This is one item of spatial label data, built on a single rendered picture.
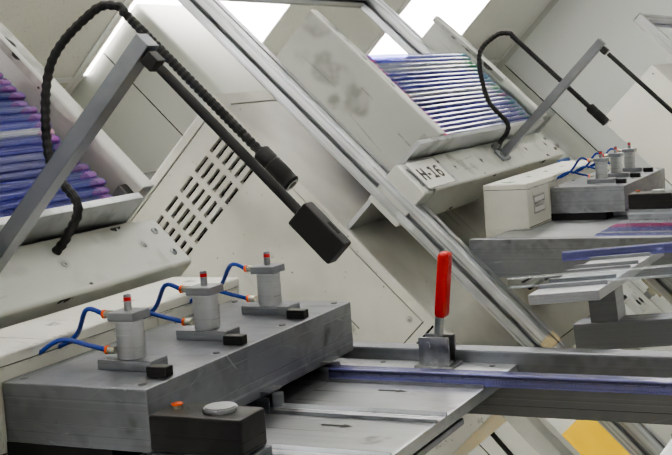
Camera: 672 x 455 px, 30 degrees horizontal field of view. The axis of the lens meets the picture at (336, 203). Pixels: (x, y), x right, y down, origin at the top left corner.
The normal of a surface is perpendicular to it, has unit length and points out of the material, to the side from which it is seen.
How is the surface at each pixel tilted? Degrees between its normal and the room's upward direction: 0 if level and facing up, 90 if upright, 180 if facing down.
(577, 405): 90
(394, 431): 44
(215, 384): 135
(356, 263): 90
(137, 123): 90
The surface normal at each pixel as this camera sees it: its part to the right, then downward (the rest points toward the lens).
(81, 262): 0.58, -0.72
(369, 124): -0.44, 0.11
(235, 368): 0.90, -0.02
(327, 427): -0.07, -0.99
